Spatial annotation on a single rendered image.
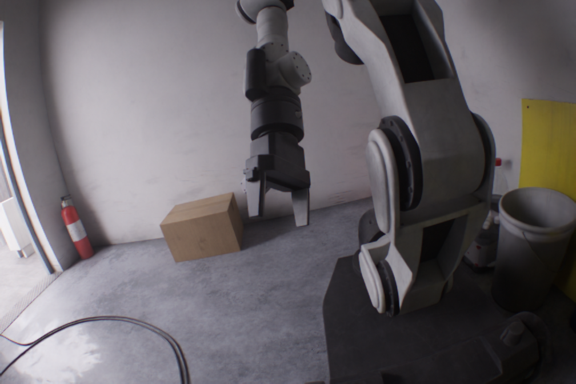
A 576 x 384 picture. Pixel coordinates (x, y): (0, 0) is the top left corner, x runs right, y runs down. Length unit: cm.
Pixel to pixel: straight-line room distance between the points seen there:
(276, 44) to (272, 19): 8
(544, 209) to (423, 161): 78
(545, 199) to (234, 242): 146
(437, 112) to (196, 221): 131
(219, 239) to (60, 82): 181
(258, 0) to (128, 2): 156
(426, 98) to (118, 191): 203
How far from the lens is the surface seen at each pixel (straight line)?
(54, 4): 275
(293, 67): 44
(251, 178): 34
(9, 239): 362
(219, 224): 144
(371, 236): 75
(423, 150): 34
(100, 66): 212
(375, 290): 61
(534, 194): 104
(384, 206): 37
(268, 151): 37
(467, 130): 38
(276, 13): 61
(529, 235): 81
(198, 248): 154
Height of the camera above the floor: 73
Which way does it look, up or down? 14 degrees down
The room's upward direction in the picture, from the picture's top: 13 degrees counter-clockwise
